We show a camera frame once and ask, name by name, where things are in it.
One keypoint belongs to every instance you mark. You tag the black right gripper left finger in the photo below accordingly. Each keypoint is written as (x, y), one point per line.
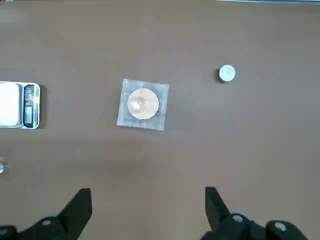
(70, 220)

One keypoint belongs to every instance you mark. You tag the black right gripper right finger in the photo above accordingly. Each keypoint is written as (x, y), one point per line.
(220, 220)

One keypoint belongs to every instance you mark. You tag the small white round cap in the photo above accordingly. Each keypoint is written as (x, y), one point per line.
(227, 73)

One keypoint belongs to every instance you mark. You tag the small glass beaker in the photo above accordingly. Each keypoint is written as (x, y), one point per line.
(1, 168)

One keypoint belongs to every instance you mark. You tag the beige ceramic dish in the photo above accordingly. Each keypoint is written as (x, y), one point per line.
(143, 103)

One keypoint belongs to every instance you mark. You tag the silver digital balance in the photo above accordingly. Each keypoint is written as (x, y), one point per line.
(10, 105)

